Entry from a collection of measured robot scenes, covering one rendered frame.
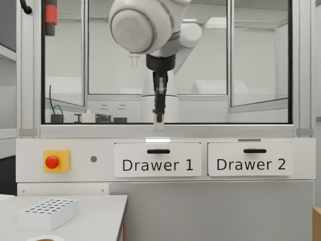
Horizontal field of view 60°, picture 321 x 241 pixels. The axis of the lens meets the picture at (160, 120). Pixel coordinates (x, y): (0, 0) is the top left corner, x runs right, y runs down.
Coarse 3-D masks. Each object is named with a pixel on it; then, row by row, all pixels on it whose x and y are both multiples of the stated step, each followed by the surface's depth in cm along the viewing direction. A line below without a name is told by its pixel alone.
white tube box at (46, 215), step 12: (36, 204) 69; (48, 204) 70; (60, 204) 69; (72, 204) 70; (24, 216) 63; (36, 216) 62; (48, 216) 61; (60, 216) 65; (72, 216) 70; (24, 228) 63; (36, 228) 62; (48, 228) 61
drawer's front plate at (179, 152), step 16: (128, 144) 92; (144, 144) 92; (160, 144) 92; (176, 144) 93; (192, 144) 93; (144, 160) 92; (160, 160) 92; (176, 160) 93; (192, 160) 93; (128, 176) 92; (144, 176) 92
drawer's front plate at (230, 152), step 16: (208, 144) 94; (224, 144) 93; (240, 144) 94; (256, 144) 94; (272, 144) 94; (288, 144) 94; (208, 160) 94; (240, 160) 94; (256, 160) 94; (272, 160) 94; (288, 160) 94
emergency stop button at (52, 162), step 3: (51, 156) 86; (54, 156) 86; (48, 159) 85; (51, 159) 85; (54, 159) 85; (57, 159) 86; (45, 162) 86; (48, 162) 85; (51, 162) 85; (54, 162) 85; (57, 162) 86; (48, 165) 85; (51, 165) 85; (54, 165) 85; (57, 165) 86; (51, 168) 86
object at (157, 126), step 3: (156, 114) 79; (162, 114) 79; (156, 117) 79; (162, 117) 79; (156, 120) 80; (162, 120) 80; (156, 123) 80; (159, 123) 80; (162, 123) 80; (156, 126) 81; (159, 126) 81; (162, 126) 81; (153, 129) 82; (156, 129) 82; (159, 129) 82; (162, 129) 82
